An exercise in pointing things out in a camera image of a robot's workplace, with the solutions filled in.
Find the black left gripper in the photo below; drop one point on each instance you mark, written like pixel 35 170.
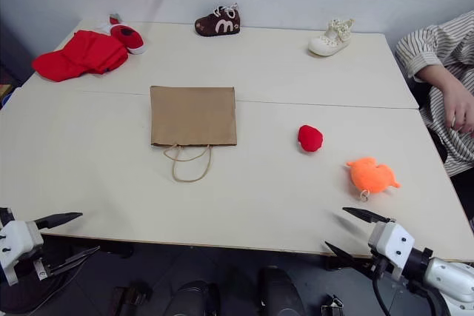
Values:
pixel 35 266

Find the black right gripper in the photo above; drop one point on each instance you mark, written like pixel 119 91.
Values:
pixel 379 266

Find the person's bare forearm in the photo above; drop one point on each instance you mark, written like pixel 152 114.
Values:
pixel 440 78

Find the person's bare hand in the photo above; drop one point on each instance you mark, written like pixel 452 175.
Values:
pixel 459 109

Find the orange plush toy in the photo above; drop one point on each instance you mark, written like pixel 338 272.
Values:
pixel 372 177

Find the small metal clamp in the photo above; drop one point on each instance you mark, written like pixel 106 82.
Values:
pixel 331 305

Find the red plush toy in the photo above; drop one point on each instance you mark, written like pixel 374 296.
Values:
pixel 310 139

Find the dark rounded shape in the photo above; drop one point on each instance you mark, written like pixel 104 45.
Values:
pixel 192 299

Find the blue object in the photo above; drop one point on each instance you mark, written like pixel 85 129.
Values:
pixel 5 101

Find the red cloth garment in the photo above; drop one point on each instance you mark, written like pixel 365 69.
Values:
pixel 81 53

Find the cream baby shoe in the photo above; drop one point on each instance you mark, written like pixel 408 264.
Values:
pixel 327 44

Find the person in striped shirt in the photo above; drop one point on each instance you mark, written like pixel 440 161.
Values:
pixel 437 42

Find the red baby shoe black spot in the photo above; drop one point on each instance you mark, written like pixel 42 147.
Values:
pixel 127 35

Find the brown baby shoe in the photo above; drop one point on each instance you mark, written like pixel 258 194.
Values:
pixel 218 25

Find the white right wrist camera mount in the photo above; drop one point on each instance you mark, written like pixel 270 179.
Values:
pixel 392 240

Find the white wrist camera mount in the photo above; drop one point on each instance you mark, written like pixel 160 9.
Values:
pixel 18 238
pixel 392 240

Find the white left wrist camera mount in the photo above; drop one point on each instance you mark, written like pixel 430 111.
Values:
pixel 18 238

